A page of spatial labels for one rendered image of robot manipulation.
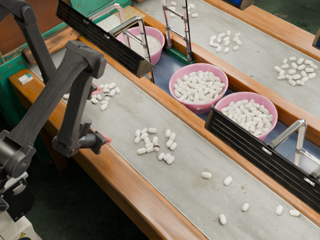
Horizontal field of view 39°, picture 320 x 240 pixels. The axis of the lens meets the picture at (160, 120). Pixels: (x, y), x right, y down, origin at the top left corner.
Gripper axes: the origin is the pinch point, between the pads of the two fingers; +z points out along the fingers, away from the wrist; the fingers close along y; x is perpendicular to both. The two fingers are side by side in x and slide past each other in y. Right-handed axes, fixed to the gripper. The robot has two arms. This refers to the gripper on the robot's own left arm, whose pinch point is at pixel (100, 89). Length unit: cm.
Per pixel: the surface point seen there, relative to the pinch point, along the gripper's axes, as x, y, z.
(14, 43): 3, 49, -17
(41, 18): -12, 50, -7
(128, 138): 9.1, -26.1, 0.7
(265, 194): -4, -84, 16
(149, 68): -24.7, -29.6, -9.3
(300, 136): -32, -89, 3
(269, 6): -60, 59, 194
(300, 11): -67, 37, 202
